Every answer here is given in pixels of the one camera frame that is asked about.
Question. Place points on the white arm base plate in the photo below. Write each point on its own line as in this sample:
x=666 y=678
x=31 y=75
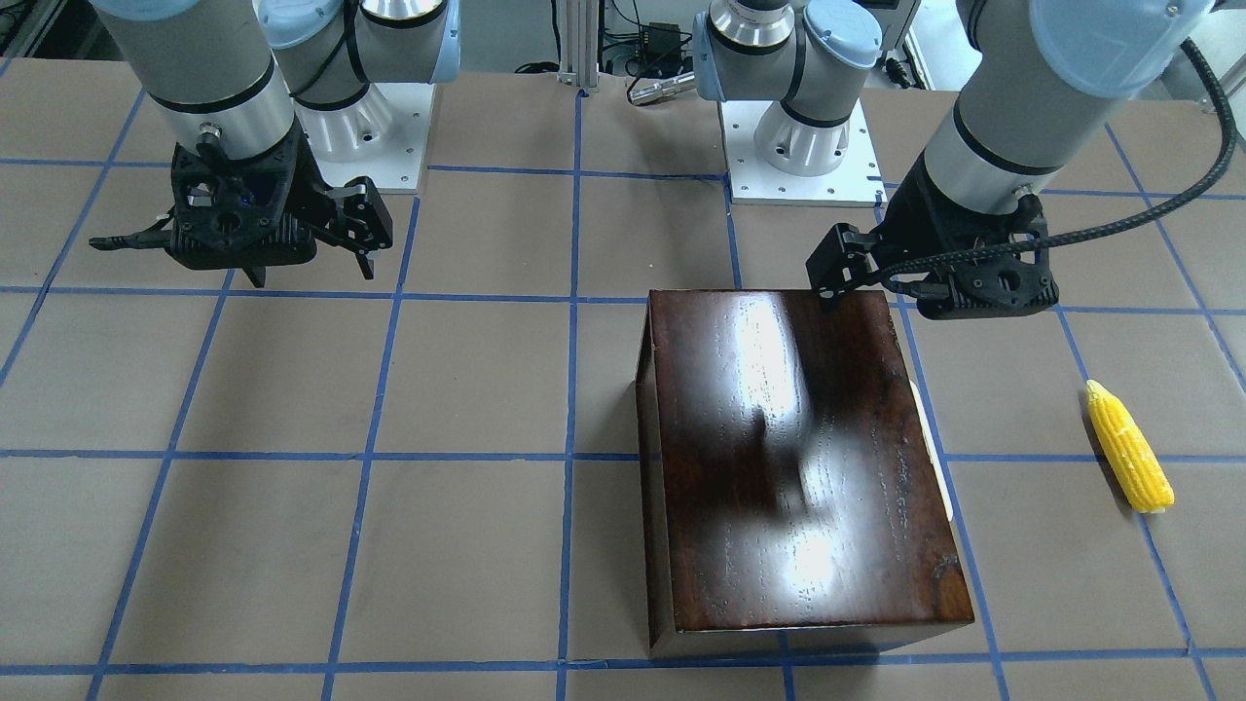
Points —
x=803 y=161

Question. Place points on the white idle arm base plate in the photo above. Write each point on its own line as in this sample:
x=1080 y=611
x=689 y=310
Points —
x=384 y=136

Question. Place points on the black power adapter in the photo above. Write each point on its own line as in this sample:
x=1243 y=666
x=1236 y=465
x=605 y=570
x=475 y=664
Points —
x=659 y=39

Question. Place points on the aluminium frame post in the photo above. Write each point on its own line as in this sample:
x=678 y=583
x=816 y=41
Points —
x=578 y=26

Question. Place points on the light wooden drawer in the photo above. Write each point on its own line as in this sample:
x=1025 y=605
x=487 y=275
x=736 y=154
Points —
x=936 y=460

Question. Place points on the yellow corn cob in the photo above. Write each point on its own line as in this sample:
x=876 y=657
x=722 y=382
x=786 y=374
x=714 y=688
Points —
x=1138 y=472

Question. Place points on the grey robot arm with corn side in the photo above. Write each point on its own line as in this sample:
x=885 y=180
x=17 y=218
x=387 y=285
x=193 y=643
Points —
x=1051 y=73

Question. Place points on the black gripper corn side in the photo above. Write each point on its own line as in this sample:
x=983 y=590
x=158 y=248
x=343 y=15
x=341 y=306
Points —
x=915 y=219

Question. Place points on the black gripper idle side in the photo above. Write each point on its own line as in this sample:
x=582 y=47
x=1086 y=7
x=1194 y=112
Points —
x=310 y=192

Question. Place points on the silver flashlight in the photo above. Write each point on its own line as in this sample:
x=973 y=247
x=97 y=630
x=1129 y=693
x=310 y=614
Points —
x=662 y=90

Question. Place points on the dark wooden cabinet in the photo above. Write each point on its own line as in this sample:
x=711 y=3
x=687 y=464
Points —
x=788 y=491

